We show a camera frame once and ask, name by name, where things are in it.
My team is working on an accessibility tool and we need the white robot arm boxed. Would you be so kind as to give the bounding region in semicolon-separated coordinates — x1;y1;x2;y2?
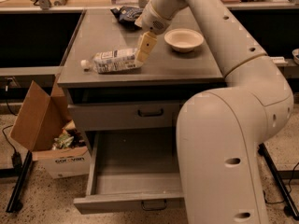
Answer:
137;0;293;224

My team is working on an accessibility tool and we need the clear plastic water bottle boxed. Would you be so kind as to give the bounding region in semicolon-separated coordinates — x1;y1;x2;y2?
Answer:
80;49;142;74

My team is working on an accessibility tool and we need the blue chip bag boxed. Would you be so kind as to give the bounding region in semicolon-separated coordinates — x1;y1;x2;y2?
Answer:
111;6;143;24

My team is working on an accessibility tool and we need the black left stand leg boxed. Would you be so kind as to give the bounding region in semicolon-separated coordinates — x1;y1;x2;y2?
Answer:
6;151;32;213

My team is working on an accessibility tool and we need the white ceramic bowl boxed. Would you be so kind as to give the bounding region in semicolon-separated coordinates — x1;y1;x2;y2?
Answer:
164;28;204;53

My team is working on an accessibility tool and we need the white power strip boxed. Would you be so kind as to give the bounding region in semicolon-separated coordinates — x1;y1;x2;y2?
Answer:
272;57;288;65

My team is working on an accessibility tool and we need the black right stand leg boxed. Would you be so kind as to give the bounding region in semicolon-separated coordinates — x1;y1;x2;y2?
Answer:
258;144;299;221

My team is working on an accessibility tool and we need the open grey middle drawer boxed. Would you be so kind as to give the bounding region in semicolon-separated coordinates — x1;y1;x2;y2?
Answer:
74;127;184;214

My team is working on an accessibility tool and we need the grey drawer cabinet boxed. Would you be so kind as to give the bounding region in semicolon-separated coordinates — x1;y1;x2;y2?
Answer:
57;7;227;216

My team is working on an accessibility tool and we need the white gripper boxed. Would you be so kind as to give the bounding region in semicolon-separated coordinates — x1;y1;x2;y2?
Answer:
135;0;172;63

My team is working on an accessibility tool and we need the black stand leg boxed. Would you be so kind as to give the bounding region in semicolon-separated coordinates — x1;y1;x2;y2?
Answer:
6;151;32;213
258;144;299;221

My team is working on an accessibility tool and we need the closed grey top drawer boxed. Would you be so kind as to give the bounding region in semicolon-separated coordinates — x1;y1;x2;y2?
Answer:
68;101;181;131

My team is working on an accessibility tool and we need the black left power adapter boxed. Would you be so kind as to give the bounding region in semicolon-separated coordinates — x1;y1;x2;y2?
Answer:
2;125;22;170

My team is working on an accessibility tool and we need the cardboard box with items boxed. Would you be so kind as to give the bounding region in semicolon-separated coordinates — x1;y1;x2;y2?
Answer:
10;79;91;179

